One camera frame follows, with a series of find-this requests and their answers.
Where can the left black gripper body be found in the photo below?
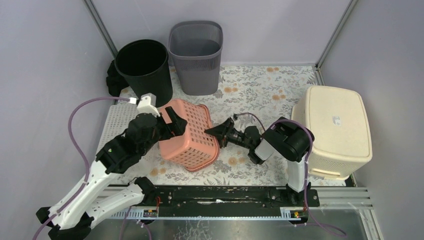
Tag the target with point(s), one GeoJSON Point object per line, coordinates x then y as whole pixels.
{"type": "Point", "coordinates": [166, 122]}

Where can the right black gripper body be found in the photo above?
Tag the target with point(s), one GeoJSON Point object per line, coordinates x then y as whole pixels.
{"type": "Point", "coordinates": [234, 136]}

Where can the pink perforated plastic basket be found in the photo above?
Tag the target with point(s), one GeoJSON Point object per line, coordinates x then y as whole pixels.
{"type": "Point", "coordinates": [194, 150]}

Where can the white perforated plastic basket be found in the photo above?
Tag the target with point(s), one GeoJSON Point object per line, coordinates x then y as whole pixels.
{"type": "Point", "coordinates": [116, 126]}

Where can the grey ribbed waste bin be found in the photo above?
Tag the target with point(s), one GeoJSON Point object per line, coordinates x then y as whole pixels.
{"type": "Point", "coordinates": [196, 49]}

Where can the cream plastic laundry basket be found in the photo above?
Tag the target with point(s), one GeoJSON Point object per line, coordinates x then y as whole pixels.
{"type": "Point", "coordinates": [338, 120]}

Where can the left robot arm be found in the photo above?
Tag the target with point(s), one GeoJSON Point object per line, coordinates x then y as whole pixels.
{"type": "Point", "coordinates": [74, 217]}

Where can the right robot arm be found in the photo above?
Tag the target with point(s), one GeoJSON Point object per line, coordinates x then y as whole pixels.
{"type": "Point", "coordinates": [287, 137]}

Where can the floral patterned table mat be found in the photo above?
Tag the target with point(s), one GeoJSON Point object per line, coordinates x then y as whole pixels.
{"type": "Point", "coordinates": [259, 95]}

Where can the black cloth in corner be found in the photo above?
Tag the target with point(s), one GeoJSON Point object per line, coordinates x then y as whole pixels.
{"type": "Point", "coordinates": [114, 81]}

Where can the black round waste bin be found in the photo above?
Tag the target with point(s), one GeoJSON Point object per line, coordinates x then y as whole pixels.
{"type": "Point", "coordinates": [144, 65]}

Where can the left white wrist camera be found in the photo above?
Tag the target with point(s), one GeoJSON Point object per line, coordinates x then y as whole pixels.
{"type": "Point", "coordinates": [146, 104]}

